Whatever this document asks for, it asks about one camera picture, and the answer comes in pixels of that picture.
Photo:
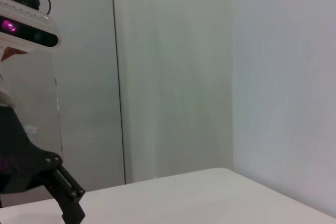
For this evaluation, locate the silver head depth camera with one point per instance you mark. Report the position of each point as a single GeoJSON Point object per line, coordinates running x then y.
{"type": "Point", "coordinates": [26, 31]}

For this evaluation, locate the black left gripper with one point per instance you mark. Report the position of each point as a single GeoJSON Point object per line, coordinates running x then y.
{"type": "Point", "coordinates": [15, 155]}

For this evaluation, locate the maroon robot chest cover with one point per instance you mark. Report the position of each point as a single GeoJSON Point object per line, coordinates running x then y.
{"type": "Point", "coordinates": [9, 53]}

